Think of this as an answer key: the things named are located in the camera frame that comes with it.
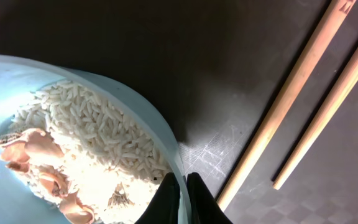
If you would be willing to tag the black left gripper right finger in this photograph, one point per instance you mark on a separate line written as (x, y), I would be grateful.
(204, 208)

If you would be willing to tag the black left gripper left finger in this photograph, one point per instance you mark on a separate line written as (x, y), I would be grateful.
(163, 208)

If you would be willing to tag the light blue food bowl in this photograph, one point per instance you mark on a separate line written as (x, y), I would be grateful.
(21, 76)

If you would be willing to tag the short wooden chopstick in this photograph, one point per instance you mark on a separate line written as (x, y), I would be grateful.
(338, 93)

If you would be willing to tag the long wooden chopstick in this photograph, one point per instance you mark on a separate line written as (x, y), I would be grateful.
(321, 37)

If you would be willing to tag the spilled rice pile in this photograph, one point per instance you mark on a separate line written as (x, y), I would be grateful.
(78, 152)

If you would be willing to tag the brown serving tray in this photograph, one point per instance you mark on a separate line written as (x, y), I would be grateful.
(213, 69)

